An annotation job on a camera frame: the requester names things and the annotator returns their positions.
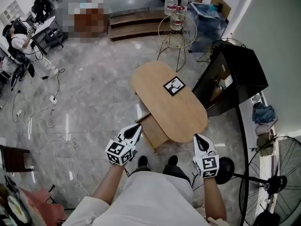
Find black picture frame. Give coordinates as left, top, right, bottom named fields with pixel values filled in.
left=163, top=76, right=186, bottom=97

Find person's white shirt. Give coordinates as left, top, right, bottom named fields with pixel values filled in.
left=60, top=170, right=230, bottom=226

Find long black bar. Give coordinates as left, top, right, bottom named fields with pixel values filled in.
left=234, top=102, right=250, bottom=226

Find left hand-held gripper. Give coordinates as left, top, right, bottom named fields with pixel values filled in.
left=105, top=123, right=143, bottom=166

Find black floor cable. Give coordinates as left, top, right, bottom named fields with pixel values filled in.
left=41, top=68, right=66, bottom=98

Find oval wooden table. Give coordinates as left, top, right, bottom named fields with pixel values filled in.
left=131, top=60, right=209, bottom=144

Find blue cloth pile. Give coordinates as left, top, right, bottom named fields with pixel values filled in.
left=252, top=102, right=276, bottom=125

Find red fabric bag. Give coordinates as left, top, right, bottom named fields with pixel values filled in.
left=20, top=188, right=68, bottom=226

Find white floor cable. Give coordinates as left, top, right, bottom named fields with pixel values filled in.
left=11, top=93, right=91, bottom=199

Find gold wire side table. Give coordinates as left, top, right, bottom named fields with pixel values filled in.
left=196, top=38, right=246, bottom=63
left=157, top=11, right=198, bottom=73

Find dark brown wooden bench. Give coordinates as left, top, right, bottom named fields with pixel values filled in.
left=0, top=144, right=32, bottom=173

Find white top desk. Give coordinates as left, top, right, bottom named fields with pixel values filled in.
left=30, top=15, right=64, bottom=56

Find person's left forearm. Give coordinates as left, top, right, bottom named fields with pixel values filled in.
left=90, top=162, right=126, bottom=207

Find black glass-door fridge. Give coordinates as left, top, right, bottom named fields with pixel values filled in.
left=191, top=43, right=269, bottom=117

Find white cubby shelf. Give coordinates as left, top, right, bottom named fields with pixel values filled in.
left=1, top=0, right=22, bottom=25

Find black pedestal fan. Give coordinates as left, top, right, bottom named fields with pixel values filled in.
left=215, top=135, right=301, bottom=226

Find person's left black shoe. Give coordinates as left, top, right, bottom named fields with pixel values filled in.
left=137, top=155, right=149, bottom=168

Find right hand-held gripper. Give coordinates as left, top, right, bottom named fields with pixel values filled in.
left=192, top=134, right=220, bottom=179

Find white plastic bag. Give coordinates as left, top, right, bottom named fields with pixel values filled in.
left=255, top=123, right=276, bottom=136

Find brown paper bag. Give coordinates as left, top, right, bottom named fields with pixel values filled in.
left=256, top=128, right=278, bottom=148

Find person's right forearm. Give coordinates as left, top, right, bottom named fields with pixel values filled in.
left=202, top=176, right=228, bottom=221

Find dark wooden steps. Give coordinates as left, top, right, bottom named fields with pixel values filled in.
left=108, top=7, right=170, bottom=42

